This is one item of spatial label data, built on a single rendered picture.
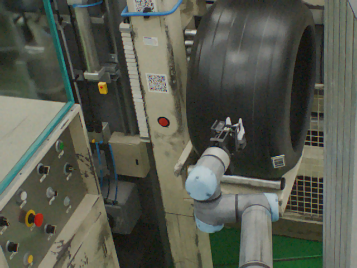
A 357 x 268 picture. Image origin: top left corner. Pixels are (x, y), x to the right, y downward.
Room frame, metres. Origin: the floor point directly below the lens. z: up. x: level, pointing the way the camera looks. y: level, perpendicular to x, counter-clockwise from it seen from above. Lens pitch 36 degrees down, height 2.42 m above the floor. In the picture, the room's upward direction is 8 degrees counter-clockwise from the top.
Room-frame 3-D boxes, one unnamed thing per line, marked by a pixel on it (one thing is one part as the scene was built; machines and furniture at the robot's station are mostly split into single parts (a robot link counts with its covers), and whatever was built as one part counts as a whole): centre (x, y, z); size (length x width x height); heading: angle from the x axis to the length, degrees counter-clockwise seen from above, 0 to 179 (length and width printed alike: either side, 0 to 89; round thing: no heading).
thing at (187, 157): (2.02, -0.06, 0.90); 0.40 x 0.03 x 0.10; 155
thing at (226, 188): (1.82, -0.17, 0.83); 0.36 x 0.09 x 0.06; 65
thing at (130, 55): (2.05, 0.11, 1.19); 0.05 x 0.04 x 0.48; 155
